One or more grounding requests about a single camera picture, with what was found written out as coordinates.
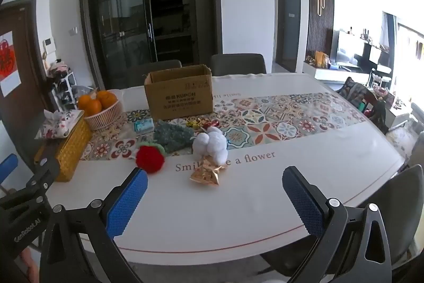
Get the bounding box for white media console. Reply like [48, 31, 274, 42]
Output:
[303, 61, 370, 81]

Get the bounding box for white plush toy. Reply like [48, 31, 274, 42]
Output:
[192, 127, 229, 166]

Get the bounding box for floral cloth tissue cover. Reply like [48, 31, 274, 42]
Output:
[35, 109, 85, 139]

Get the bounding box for brown cardboard box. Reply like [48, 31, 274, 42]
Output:
[144, 64, 214, 121]

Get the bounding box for patterned table runner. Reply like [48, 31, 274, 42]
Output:
[79, 91, 366, 162]

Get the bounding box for person's left hand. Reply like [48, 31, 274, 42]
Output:
[19, 249, 41, 271]

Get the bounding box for white printed tablecloth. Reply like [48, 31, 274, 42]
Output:
[33, 72, 406, 265]

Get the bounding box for grey curtain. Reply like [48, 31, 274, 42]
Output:
[381, 13, 396, 48]

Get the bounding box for brown entrance door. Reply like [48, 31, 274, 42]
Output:
[0, 0, 50, 138]

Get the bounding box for dark room door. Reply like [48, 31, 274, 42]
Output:
[276, 0, 302, 73]

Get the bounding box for green knitted toy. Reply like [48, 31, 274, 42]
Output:
[153, 120, 196, 154]

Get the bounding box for teal tissue pack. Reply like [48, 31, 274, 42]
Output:
[134, 119, 154, 133]

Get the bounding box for red knitted strawberry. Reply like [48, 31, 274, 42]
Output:
[136, 143, 166, 174]

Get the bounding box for white woven basket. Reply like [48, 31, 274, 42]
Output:
[83, 91, 124, 131]

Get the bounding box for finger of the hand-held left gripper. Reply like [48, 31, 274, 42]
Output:
[0, 153, 19, 186]
[13, 145, 62, 204]

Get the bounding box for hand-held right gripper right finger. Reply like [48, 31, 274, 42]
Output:
[281, 166, 393, 283]

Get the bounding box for dark glass sliding doors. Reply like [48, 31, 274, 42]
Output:
[79, 0, 222, 89]

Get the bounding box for patterned cushion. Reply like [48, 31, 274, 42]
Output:
[338, 77, 368, 108]

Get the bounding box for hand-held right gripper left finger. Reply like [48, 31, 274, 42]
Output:
[39, 166, 148, 283]

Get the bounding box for dark slatted wall panel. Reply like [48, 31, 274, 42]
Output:
[306, 0, 335, 68]

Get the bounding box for flat screen television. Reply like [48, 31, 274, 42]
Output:
[336, 30, 372, 66]

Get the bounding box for white shoe rack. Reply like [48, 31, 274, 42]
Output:
[46, 72, 78, 111]

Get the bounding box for pink clutter on shoe rack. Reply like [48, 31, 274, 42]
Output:
[46, 59, 71, 78]

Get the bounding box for gold foil packet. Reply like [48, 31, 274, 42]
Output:
[189, 159, 227, 187]

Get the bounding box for grey dining chair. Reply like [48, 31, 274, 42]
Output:
[127, 59, 183, 88]
[262, 164, 424, 277]
[209, 53, 267, 76]

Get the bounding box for red and white door poster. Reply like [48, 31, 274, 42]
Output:
[0, 31, 22, 96]

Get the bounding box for yellow woven tissue box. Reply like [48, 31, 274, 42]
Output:
[33, 111, 93, 182]

